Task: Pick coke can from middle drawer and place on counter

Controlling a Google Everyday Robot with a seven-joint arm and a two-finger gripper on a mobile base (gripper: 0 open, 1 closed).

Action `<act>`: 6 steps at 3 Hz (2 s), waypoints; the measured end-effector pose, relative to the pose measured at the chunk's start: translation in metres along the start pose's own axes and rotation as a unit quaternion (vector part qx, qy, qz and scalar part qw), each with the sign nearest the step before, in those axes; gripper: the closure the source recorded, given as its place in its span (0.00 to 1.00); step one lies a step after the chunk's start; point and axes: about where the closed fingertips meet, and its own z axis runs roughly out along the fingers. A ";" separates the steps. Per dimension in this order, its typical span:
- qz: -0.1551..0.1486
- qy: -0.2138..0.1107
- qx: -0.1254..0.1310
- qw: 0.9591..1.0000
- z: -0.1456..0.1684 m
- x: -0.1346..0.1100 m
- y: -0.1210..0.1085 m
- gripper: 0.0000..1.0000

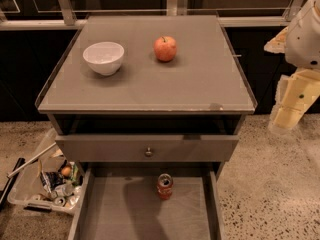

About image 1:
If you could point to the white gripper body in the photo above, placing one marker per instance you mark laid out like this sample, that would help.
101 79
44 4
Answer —
305 40

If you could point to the red coke can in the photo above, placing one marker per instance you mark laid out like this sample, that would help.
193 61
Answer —
164 186

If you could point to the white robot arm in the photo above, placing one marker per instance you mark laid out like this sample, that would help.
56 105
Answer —
300 43

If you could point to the grey drawer cabinet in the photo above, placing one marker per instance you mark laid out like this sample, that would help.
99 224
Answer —
202 91

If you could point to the round metal drawer knob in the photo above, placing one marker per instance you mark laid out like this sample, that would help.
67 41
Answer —
148 152

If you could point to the open grey middle drawer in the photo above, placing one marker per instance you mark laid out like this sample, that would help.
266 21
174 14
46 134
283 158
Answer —
122 203

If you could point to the grey top drawer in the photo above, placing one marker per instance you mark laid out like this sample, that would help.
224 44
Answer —
131 148

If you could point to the metal can in bin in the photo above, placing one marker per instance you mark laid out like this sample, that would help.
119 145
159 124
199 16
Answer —
59 201

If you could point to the red apple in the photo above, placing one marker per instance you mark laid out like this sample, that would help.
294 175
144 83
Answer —
165 48

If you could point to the white ceramic bowl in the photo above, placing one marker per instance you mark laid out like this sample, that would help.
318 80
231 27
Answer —
104 58

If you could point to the orange in bin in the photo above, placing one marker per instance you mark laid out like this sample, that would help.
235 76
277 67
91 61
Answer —
66 171

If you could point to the metal window railing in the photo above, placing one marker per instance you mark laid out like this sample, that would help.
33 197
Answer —
71 14

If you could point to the crumpled snack bag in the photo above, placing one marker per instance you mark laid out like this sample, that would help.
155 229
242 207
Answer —
50 180

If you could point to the clear plastic bin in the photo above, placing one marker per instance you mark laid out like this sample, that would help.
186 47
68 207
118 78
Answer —
28 190

